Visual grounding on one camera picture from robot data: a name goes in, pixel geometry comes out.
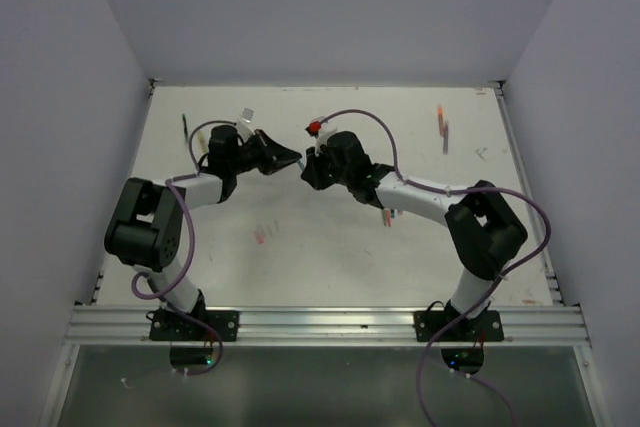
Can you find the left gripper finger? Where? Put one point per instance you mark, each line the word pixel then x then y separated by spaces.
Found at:
pixel 282 161
pixel 273 148

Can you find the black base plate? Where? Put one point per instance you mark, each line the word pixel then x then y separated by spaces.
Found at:
pixel 169 326
pixel 486 327

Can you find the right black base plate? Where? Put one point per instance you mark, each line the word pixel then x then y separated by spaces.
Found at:
pixel 486 327

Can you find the dark green pen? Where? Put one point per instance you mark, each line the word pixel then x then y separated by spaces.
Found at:
pixel 186 132

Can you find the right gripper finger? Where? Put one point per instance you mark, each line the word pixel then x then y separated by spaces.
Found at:
pixel 313 178
pixel 312 162

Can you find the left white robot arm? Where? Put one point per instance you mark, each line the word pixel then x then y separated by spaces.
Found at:
pixel 152 230

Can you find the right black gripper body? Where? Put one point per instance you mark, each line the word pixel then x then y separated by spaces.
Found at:
pixel 339 176

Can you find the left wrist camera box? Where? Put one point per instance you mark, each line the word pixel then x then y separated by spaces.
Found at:
pixel 246 119

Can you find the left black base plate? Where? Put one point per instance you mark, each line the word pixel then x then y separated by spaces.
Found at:
pixel 169 326

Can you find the red highlighter pen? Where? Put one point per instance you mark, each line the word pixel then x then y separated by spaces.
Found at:
pixel 386 214

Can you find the aluminium mounting rail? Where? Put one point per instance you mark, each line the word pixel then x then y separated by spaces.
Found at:
pixel 542 326

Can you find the yellow highlighter pen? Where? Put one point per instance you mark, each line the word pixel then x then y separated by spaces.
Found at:
pixel 202 142

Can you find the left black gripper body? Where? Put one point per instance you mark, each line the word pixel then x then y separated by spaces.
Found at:
pixel 257 156

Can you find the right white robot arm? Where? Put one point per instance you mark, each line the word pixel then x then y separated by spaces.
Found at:
pixel 485 231

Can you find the purple red pen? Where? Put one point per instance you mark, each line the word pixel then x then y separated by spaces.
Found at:
pixel 445 137

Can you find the pink pen cap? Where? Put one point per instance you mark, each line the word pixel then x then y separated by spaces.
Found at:
pixel 260 236

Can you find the orange tipped pen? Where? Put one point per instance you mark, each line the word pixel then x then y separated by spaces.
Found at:
pixel 441 120

